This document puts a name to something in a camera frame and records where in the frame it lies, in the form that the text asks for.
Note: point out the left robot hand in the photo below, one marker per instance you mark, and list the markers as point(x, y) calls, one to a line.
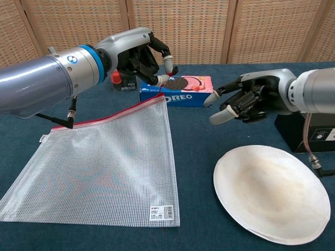
point(131, 52)

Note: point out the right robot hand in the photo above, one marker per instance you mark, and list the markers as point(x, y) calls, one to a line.
point(269, 86)

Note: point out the clear mesh zipper pouch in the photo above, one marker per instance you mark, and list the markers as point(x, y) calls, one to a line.
point(104, 170)

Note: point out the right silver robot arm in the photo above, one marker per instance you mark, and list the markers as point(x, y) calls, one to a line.
point(314, 91)

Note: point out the red capsule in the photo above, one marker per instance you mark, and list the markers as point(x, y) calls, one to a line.
point(116, 78)

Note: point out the clear plastic capsule box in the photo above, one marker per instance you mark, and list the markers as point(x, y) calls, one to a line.
point(128, 86)

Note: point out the black cardboard box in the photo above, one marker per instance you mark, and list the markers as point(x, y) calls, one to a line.
point(293, 136)

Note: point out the blue Oreo cookie box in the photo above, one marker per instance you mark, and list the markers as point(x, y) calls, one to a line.
point(195, 87)

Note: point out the blue table cloth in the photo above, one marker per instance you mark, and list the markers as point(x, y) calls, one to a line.
point(196, 130)

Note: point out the white paper plate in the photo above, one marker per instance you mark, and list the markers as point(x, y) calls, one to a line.
point(272, 193)

